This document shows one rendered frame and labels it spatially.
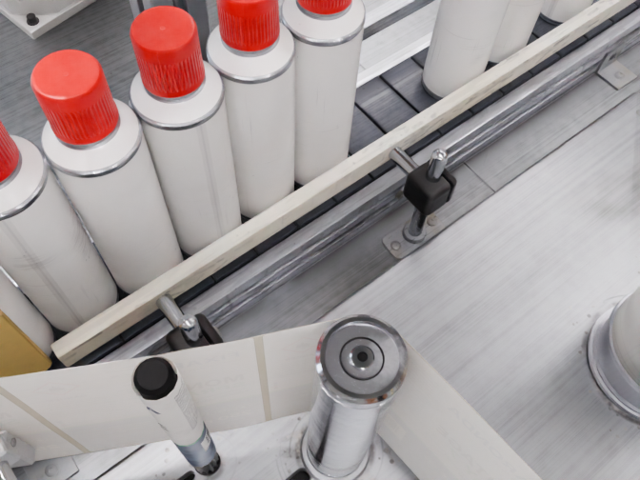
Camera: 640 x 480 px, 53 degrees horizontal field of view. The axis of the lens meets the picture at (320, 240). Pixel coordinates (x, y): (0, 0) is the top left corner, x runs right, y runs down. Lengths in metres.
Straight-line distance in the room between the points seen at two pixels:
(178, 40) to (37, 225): 0.12
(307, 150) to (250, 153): 0.06
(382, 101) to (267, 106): 0.21
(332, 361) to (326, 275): 0.28
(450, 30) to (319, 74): 0.16
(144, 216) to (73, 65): 0.10
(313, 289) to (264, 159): 0.14
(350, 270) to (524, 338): 0.15
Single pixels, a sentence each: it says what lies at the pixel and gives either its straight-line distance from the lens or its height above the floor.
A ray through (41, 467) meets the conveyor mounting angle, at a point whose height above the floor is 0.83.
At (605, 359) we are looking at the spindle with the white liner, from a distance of 0.49.
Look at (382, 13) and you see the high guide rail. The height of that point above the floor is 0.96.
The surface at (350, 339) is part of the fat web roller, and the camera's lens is 0.27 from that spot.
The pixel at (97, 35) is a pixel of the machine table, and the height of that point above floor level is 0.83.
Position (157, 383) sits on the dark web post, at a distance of 0.26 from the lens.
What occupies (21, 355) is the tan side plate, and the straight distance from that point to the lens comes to 0.44.
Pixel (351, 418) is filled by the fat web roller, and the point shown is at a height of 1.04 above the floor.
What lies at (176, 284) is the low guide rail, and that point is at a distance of 0.45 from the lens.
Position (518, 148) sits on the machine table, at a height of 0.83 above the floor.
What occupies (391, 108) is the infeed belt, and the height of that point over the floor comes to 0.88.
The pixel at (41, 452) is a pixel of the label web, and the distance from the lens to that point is 0.41.
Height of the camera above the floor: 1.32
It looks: 61 degrees down
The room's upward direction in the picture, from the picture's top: 5 degrees clockwise
